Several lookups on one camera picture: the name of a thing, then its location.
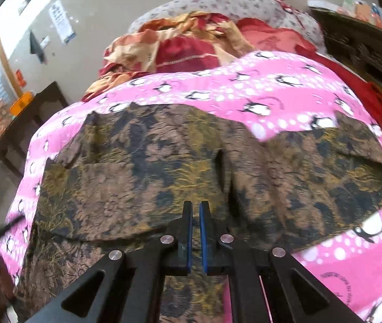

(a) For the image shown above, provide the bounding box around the stack of colourful packets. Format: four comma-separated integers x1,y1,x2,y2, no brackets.
307,0,382,34

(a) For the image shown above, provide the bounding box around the white wall notice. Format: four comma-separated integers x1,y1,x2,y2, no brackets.
48,0,77,44

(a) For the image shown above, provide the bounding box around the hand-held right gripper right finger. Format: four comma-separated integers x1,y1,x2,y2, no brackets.
199,201,363,323

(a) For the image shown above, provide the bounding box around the dark wooden table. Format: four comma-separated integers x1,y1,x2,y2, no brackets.
0,81,70,175

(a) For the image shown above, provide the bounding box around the grey floral pillow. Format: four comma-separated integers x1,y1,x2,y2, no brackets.
128,0,326,54

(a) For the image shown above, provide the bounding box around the orange box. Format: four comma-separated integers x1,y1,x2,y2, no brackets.
9,92,35,115

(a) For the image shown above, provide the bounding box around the coral red cushion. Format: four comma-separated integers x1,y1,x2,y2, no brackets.
236,18,316,58

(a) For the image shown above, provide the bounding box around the red cloth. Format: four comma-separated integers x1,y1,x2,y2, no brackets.
295,45,382,132

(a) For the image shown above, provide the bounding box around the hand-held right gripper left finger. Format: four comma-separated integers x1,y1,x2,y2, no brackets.
33,201,193,323

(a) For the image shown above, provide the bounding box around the brown patterned garment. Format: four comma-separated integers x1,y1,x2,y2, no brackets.
16,103,382,323

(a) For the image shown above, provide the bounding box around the red orange floral blanket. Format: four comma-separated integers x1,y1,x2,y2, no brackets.
81,12,255,101

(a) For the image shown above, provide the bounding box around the dark carved wooden cabinet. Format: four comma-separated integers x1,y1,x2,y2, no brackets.
310,7,382,108

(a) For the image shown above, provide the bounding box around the pink penguin print bedsheet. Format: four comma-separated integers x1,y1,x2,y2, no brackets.
0,50,382,323

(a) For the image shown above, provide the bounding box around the dark wall hanging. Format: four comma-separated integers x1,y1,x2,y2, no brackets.
29,30,48,64

